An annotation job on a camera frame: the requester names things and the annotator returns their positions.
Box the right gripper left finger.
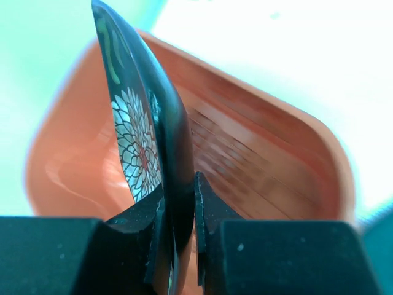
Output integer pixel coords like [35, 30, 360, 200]
[1, 187, 166, 294]

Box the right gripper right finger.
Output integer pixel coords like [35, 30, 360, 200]
[195, 172, 382, 294]

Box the black floral square plate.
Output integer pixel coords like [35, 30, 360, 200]
[91, 1, 195, 294]

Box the orange plastic bin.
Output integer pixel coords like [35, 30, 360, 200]
[25, 29, 356, 295]

